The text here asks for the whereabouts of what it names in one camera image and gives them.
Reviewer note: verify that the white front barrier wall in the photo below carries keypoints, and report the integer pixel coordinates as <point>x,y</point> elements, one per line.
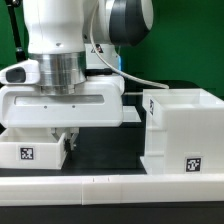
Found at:
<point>108,189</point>

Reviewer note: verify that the white marker tag plate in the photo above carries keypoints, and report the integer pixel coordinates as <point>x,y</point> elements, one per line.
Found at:
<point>130,114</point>

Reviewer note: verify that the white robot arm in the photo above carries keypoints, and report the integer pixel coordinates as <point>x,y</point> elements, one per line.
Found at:
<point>64,33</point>

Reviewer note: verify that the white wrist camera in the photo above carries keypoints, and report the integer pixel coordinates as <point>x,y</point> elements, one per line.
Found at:
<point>23,73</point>

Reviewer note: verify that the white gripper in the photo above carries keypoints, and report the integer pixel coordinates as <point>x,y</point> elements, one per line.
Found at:
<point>95,103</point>

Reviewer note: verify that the white drawer cabinet frame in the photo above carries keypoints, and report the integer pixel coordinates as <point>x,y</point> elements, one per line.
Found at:
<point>184,132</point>

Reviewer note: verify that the white front drawer box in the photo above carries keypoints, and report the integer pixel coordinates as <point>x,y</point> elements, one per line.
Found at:
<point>31,148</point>

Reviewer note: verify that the black camera stand pole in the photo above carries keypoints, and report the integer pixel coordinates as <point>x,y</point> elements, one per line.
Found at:
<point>11,5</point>

